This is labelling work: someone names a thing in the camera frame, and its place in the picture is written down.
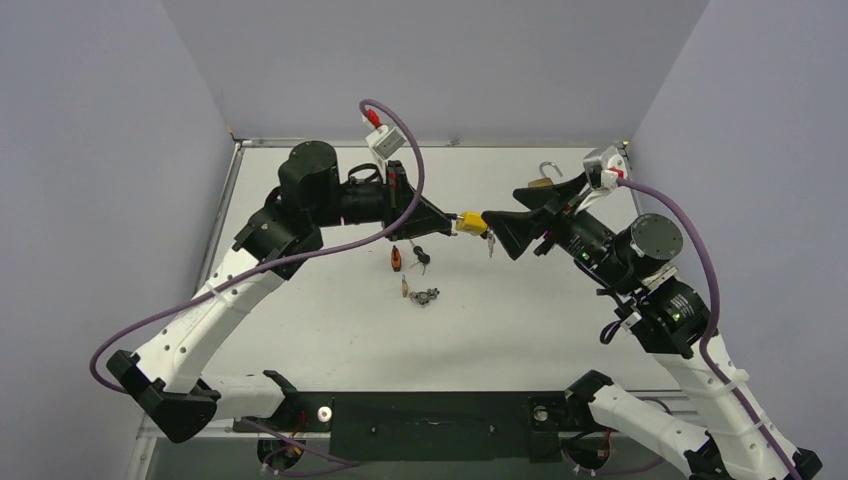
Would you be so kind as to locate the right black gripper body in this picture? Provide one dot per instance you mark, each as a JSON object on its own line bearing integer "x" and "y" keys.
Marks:
{"x": 556, "y": 217}

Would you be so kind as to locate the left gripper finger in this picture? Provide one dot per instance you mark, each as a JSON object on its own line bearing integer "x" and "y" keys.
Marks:
{"x": 427, "y": 211}
{"x": 411, "y": 229}

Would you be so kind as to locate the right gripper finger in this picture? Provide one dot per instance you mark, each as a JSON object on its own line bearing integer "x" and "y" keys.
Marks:
{"x": 538, "y": 195}
{"x": 515, "y": 231}

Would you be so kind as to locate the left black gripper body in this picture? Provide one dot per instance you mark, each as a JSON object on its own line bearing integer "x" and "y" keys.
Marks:
{"x": 395, "y": 195}

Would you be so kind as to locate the yellow padlock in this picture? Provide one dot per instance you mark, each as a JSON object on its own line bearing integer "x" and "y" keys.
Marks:
{"x": 472, "y": 223}

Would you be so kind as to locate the small padlock keys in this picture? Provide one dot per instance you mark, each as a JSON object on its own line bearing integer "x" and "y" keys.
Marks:
{"x": 423, "y": 297}

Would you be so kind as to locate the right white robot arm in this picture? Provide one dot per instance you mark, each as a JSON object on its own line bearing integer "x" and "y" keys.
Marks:
{"x": 661, "y": 277}

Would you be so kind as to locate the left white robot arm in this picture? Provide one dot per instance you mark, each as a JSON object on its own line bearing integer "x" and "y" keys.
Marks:
{"x": 166, "y": 375}

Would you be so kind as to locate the large brass padlock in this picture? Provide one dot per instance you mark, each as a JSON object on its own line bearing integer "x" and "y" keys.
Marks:
{"x": 549, "y": 174}

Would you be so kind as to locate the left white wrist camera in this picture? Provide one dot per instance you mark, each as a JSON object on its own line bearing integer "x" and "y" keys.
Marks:
{"x": 383, "y": 141}

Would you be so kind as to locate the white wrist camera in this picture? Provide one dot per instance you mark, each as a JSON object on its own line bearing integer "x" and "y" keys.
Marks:
{"x": 383, "y": 141}
{"x": 603, "y": 167}

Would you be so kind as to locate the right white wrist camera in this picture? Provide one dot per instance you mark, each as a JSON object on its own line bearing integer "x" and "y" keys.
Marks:
{"x": 603, "y": 167}

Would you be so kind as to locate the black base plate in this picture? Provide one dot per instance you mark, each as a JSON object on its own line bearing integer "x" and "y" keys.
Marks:
{"x": 432, "y": 426}

